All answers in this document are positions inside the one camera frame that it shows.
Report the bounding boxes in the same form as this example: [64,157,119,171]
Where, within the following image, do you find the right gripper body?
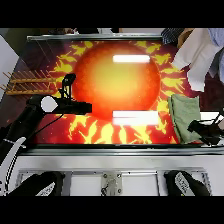
[187,119,222,147]

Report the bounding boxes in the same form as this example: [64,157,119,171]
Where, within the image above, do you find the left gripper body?
[55,100,93,116]

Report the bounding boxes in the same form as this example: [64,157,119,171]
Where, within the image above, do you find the green garment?
[167,93,203,145]

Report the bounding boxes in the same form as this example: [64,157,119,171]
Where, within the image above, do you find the brown wooden rack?
[0,69,57,97]

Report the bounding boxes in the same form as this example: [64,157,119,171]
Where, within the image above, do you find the white garment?
[171,27,224,93]

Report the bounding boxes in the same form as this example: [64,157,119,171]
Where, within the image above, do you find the blue garment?
[207,27,224,85]

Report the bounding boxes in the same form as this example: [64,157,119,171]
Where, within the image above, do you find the striped garment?
[161,27,185,45]

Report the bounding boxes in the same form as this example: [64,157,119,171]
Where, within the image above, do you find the black cable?
[31,113,66,139]

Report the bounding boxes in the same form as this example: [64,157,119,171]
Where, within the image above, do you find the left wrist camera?
[58,72,77,101]

